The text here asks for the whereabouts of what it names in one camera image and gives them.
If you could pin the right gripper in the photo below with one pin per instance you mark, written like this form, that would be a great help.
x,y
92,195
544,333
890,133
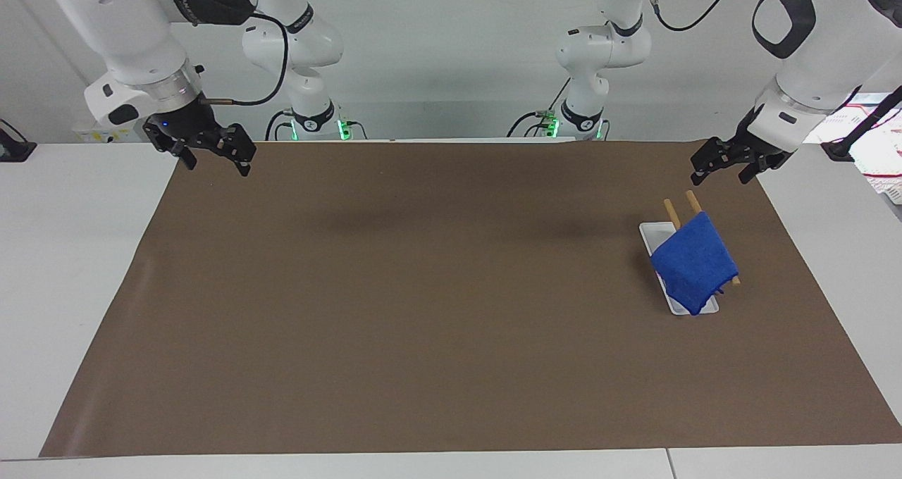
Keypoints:
x,y
184,122

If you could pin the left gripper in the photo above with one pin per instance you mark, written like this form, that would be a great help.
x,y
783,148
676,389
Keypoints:
x,y
767,151

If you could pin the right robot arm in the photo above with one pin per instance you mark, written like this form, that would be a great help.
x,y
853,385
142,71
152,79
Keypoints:
x,y
134,35

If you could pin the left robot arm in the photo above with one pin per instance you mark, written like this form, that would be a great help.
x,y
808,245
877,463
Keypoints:
x,y
810,56

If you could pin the blue towel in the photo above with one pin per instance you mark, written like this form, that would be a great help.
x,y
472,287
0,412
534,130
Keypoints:
x,y
694,262

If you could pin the black stand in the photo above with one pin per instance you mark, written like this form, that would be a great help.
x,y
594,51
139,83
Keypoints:
x,y
13,148
863,130

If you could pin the white basket with red lines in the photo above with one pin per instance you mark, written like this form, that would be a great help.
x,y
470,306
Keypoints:
x,y
881,162

